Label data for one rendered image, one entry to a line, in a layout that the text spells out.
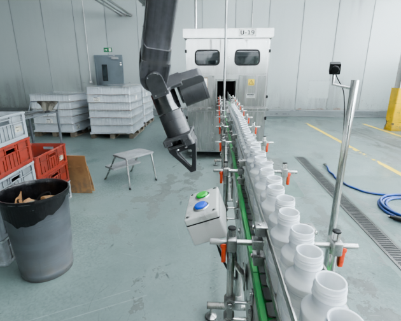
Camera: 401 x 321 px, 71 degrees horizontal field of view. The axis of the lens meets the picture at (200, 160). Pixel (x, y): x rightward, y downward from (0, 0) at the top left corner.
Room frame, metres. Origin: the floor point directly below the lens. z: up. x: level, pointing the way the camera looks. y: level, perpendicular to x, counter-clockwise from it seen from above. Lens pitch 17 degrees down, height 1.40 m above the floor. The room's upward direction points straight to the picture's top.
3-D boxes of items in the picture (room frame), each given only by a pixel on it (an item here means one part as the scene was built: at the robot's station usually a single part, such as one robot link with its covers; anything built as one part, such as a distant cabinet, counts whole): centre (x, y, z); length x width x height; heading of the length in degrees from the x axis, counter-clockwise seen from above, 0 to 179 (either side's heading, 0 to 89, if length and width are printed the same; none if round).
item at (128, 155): (3.69, 0.98, 0.21); 0.61 x 0.47 x 0.41; 50
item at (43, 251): (1.81, 1.16, 0.32); 0.45 x 0.45 x 0.64
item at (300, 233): (0.40, -0.16, 1.08); 0.06 x 0.06 x 0.17
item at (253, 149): (0.93, -0.19, 1.08); 0.06 x 0.06 x 0.17
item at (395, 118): (7.45, -5.20, 0.55); 0.40 x 0.40 x 1.10; 87
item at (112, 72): (10.42, 3.24, 1.05); 1.00 x 0.10 x 2.10; 87
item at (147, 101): (8.58, 2.05, 0.59); 1.25 x 1.03 x 1.17; 178
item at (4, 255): (2.11, 1.69, 0.11); 0.61 x 0.41 x 0.22; 2
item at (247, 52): (5.48, -0.47, 1.05); 1.60 x 1.40 x 2.10; 177
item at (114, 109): (6.99, 2.04, 0.59); 1.24 x 1.03 x 1.17; 179
